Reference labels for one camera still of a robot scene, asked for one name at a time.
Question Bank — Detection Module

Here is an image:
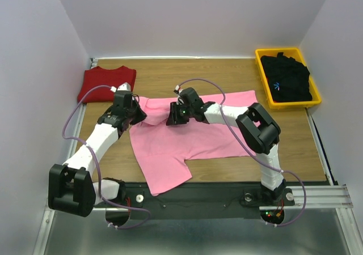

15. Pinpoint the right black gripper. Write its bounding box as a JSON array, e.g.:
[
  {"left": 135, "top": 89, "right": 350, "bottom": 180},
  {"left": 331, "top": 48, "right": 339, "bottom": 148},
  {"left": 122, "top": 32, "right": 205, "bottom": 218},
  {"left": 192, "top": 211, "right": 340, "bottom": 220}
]
[{"left": 165, "top": 101, "right": 194, "bottom": 126}]

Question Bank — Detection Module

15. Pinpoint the pink t shirt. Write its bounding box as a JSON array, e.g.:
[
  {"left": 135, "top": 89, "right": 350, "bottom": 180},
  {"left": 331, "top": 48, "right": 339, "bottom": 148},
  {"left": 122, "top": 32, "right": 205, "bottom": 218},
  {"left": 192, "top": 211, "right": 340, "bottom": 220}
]
[{"left": 129, "top": 97, "right": 247, "bottom": 196}]

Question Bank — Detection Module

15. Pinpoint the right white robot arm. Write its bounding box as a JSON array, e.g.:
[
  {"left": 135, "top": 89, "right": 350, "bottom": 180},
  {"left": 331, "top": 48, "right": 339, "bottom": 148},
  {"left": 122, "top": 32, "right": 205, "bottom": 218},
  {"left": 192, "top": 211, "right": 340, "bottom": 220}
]
[{"left": 166, "top": 101, "right": 286, "bottom": 204}]

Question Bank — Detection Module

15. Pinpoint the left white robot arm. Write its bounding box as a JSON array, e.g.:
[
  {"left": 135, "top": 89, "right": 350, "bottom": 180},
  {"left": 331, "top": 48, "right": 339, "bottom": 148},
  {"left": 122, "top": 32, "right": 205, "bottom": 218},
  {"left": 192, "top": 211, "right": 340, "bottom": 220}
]
[{"left": 48, "top": 93, "right": 146, "bottom": 217}]

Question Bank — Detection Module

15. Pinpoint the black t shirts pile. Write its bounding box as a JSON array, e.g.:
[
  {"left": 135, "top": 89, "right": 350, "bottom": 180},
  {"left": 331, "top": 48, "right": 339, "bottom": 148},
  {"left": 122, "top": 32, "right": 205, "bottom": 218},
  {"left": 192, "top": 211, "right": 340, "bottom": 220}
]
[{"left": 260, "top": 52, "right": 313, "bottom": 103}]

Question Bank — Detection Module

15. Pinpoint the folded red t shirt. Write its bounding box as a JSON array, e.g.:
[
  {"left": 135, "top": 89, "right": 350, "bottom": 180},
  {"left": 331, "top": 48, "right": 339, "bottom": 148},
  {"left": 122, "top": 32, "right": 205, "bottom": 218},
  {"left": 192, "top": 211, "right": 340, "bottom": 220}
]
[{"left": 77, "top": 66, "right": 137, "bottom": 103}]

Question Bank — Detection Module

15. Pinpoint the yellow plastic bin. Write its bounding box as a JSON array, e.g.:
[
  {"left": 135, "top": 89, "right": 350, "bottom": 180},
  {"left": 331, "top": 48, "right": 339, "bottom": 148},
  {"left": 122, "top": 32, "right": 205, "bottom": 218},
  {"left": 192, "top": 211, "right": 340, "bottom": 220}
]
[{"left": 255, "top": 48, "right": 322, "bottom": 109}]

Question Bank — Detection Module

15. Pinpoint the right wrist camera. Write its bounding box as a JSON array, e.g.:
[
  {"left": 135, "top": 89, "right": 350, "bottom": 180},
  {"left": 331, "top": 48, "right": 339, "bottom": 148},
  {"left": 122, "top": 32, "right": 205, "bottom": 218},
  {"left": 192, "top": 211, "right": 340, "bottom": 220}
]
[{"left": 174, "top": 85, "right": 202, "bottom": 105}]

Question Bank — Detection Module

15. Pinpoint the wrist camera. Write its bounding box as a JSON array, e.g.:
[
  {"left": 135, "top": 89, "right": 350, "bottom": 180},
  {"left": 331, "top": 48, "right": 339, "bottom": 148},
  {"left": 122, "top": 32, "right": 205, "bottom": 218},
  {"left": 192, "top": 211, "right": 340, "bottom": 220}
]
[
  {"left": 174, "top": 85, "right": 202, "bottom": 105},
  {"left": 110, "top": 82, "right": 138, "bottom": 110}
]

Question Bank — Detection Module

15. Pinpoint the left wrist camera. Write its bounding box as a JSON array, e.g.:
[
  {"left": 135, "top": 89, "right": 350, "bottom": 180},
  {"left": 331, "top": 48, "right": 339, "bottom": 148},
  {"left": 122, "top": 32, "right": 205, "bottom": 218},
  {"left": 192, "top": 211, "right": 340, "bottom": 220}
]
[{"left": 110, "top": 82, "right": 138, "bottom": 110}]

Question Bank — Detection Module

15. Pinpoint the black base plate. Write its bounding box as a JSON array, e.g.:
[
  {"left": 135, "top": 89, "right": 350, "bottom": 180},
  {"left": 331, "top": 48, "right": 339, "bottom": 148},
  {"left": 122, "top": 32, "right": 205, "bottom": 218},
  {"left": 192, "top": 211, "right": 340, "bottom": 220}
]
[{"left": 93, "top": 181, "right": 296, "bottom": 220}]

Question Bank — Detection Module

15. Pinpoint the aluminium frame rail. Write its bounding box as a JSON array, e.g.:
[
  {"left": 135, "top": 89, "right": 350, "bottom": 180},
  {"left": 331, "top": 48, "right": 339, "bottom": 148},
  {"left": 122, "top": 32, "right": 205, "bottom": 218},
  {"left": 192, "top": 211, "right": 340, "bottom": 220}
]
[{"left": 34, "top": 185, "right": 362, "bottom": 254}]

